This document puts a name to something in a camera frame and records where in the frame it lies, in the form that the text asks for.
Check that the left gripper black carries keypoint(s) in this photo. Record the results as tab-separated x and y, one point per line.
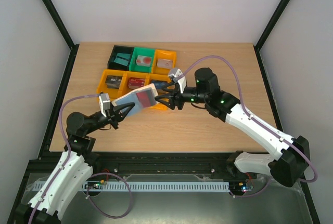
115	113

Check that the yellow bin front right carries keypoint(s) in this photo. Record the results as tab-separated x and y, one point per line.
152	76

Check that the blue card stack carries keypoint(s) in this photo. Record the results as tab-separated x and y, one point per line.
159	84

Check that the white red card stack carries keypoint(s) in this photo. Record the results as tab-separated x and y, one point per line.
144	61

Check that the green storage bin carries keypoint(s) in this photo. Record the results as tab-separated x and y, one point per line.
141	51

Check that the yellow bin front left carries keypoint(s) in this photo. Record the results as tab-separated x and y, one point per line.
102	88

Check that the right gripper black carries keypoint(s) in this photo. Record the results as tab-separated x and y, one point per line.
177	97

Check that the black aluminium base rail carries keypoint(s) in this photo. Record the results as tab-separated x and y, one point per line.
214	165

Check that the yellow bin front middle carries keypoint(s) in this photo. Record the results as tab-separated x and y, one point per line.
123	89

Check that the black storage bin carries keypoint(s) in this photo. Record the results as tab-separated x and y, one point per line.
116	49

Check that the red VIP credit card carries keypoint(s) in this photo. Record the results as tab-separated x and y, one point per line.
146	98

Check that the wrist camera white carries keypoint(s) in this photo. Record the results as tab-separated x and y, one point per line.
104	103
177	76

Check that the black frame post left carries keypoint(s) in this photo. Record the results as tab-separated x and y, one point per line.
59	23

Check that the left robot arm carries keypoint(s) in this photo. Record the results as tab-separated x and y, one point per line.
76	165

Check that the black frame post right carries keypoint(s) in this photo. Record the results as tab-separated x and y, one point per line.
271	24

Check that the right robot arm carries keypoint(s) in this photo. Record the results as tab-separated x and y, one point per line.
287	157

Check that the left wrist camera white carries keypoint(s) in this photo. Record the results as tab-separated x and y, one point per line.
104	103

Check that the black frame post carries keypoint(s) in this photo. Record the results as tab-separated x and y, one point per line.
271	24
59	23

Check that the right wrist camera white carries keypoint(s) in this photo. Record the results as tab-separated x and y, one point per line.
177	76

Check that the black card stack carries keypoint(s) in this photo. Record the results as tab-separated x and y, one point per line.
113	82

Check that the white pink card stack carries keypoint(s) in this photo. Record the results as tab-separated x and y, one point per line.
165	63

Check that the white slotted cable duct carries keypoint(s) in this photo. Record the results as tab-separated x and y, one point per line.
118	186

